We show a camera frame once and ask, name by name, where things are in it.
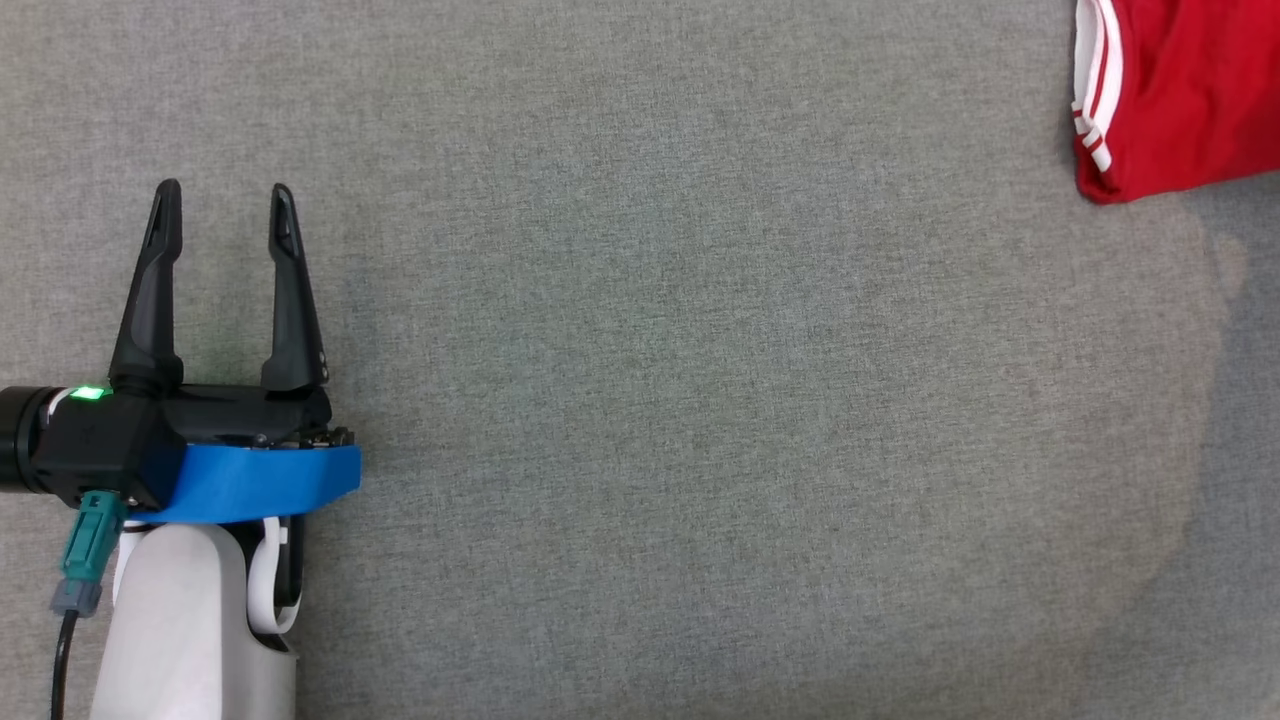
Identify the black cable teal plug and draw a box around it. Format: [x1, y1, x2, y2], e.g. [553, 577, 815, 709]
[49, 489, 130, 720]

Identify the grey fabric sofa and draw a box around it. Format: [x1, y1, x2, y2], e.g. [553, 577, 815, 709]
[0, 0, 1280, 720]

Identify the red white striped jersey shirt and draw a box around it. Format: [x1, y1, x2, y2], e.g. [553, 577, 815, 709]
[1069, 0, 1280, 206]

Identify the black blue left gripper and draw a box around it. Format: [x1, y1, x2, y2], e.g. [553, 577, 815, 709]
[109, 179, 364, 527]

